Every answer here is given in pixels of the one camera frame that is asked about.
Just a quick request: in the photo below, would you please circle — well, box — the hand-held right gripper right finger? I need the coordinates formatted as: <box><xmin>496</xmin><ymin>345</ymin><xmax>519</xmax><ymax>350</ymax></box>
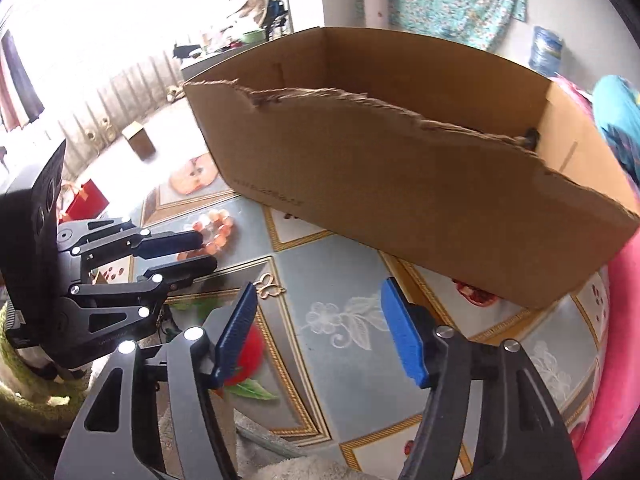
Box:
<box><xmin>380</xmin><ymin>276</ymin><xmax>583</xmax><ymax>480</ymax></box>

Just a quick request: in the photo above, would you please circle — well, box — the grey cabinet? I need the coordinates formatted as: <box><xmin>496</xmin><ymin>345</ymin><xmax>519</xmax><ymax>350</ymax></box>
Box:
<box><xmin>177</xmin><ymin>40</ymin><xmax>281</xmax><ymax>88</ymax></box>

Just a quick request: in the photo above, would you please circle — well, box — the pink bead bracelet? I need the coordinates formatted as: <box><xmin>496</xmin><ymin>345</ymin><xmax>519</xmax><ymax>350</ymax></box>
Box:
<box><xmin>187</xmin><ymin>210</ymin><xmax>236</xmax><ymax>252</ymax></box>

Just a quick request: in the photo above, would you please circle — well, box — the blue patterned quilt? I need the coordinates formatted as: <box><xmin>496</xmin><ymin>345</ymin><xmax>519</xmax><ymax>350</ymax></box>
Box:
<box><xmin>592</xmin><ymin>75</ymin><xmax>640</xmax><ymax>186</ymax></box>

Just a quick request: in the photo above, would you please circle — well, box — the wheelchair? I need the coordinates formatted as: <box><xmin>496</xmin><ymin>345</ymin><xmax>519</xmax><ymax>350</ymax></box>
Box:
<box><xmin>262</xmin><ymin>0</ymin><xmax>294</xmax><ymax>41</ymax></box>

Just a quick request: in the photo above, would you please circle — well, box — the blue water dispenser bottle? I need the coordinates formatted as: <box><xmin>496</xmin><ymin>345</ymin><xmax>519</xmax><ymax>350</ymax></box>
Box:
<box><xmin>529</xmin><ymin>25</ymin><xmax>564</xmax><ymax>77</ymax></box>

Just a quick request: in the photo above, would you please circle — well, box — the white balcony railing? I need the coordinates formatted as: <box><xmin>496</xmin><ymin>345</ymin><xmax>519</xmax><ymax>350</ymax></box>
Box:
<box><xmin>0</xmin><ymin>45</ymin><xmax>181</xmax><ymax>181</ymax></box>

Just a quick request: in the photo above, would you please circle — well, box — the large brown cardboard box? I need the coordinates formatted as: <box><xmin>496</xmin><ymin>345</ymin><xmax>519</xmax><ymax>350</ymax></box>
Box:
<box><xmin>182</xmin><ymin>26</ymin><xmax>640</xmax><ymax>311</ymax></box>

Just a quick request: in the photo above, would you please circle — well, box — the person's left forearm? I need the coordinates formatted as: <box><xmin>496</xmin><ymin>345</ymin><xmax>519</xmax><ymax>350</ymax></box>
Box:
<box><xmin>0</xmin><ymin>305</ymin><xmax>96</xmax><ymax>433</ymax></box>

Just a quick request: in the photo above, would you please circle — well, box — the fruit printed floor mat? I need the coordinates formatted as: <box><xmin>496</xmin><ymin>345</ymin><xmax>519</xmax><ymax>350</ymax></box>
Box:
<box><xmin>60</xmin><ymin>155</ymin><xmax>611</xmax><ymax>480</ymax></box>

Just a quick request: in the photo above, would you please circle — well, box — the red gift bag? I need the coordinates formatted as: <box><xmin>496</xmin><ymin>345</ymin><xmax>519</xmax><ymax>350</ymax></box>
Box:
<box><xmin>60</xmin><ymin>178</ymin><xmax>110</xmax><ymax>221</ymax></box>

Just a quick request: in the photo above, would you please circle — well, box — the gold butterfly outline pendant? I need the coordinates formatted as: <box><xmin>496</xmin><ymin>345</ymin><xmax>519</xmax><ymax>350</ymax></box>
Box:
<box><xmin>254</xmin><ymin>272</ymin><xmax>285</xmax><ymax>299</ymax></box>

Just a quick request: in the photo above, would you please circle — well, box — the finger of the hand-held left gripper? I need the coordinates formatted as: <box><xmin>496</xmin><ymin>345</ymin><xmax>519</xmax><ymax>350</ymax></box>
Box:
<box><xmin>56</xmin><ymin>216</ymin><xmax>204</xmax><ymax>274</ymax></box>
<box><xmin>44</xmin><ymin>255</ymin><xmax>219</xmax><ymax>369</ymax></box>

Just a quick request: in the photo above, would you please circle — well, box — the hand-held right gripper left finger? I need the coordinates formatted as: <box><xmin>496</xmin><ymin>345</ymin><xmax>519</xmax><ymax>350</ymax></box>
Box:
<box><xmin>54</xmin><ymin>282</ymin><xmax>260</xmax><ymax>480</ymax></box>

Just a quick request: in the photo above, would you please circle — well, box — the small brown cardboard box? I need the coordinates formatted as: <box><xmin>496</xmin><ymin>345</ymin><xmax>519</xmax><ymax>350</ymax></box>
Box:
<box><xmin>121</xmin><ymin>121</ymin><xmax>157</xmax><ymax>162</ymax></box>

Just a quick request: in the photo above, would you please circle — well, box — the pink floral blanket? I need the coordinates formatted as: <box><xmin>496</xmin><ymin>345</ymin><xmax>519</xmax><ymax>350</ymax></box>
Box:
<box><xmin>552</xmin><ymin>74</ymin><xmax>640</xmax><ymax>480</ymax></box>

